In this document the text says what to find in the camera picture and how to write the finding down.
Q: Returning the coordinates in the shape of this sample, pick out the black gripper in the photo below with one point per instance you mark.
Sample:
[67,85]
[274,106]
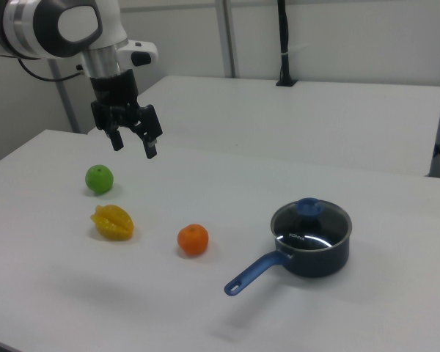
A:
[115,99]

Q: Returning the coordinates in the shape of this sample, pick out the glass lid with blue knob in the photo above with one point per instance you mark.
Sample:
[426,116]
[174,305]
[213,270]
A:
[309,223]

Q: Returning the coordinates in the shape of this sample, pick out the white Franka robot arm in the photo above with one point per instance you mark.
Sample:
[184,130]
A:
[47,25]

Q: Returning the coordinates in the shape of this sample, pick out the green toy apple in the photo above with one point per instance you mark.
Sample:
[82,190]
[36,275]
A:
[99,179]

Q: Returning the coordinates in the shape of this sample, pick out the yellow toy starfruit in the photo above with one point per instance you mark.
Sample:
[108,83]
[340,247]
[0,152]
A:
[112,222]

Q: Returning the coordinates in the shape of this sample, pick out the orange toy tangerine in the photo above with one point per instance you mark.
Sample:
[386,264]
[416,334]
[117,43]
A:
[193,239]

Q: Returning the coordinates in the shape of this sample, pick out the white rear table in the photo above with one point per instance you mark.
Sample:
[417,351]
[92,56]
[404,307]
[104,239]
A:
[297,121]

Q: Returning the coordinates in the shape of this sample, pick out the dark blue saucepan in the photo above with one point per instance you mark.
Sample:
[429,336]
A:
[315,256]

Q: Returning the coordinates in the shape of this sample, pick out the grey metal frame post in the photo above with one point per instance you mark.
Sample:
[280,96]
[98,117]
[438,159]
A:
[228,36]
[64,99]

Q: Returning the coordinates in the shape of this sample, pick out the black camera stand pole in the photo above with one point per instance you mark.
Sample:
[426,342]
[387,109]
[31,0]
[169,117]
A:
[285,44]

